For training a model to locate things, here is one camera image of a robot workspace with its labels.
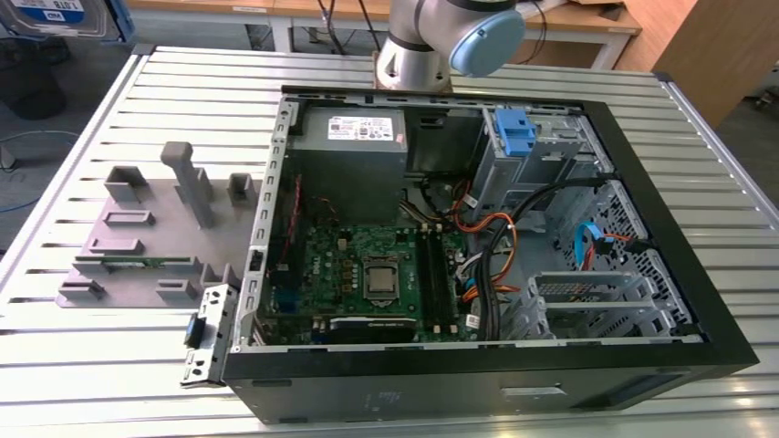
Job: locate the hard disk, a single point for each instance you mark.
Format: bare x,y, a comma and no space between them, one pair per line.
55,13

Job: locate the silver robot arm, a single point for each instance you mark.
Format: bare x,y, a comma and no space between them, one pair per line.
414,50

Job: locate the silver disk bay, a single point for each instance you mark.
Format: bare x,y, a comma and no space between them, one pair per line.
602,301

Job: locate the silver power supply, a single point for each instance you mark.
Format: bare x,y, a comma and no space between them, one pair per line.
347,182

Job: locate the green motherboard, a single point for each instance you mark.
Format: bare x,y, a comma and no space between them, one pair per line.
340,255

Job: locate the silver CPU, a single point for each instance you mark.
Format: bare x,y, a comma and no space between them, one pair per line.
380,279

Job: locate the black RAM slot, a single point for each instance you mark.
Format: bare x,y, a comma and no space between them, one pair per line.
427,274

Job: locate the CPU socket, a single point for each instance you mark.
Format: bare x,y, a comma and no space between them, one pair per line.
380,299

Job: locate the black graphics card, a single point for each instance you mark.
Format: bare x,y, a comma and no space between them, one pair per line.
371,328

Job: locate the silver drive cage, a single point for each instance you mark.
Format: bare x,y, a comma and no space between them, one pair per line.
547,169

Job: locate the blue drive cage latch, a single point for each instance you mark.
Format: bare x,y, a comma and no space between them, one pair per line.
514,130

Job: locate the grey parts rack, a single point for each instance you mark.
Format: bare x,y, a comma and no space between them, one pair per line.
171,237

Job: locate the black PC case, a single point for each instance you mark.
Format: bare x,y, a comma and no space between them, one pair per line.
426,388

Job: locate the green RAM stick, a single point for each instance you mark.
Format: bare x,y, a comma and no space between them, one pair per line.
146,262

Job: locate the brown wooden cabinet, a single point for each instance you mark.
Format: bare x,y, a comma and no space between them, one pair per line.
718,45

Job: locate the black chair base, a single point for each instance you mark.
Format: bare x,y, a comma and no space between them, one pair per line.
769,98

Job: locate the silver hinged case bracket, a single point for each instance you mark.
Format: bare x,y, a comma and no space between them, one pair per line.
212,328

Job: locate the blue bracket latch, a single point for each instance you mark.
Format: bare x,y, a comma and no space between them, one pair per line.
195,330

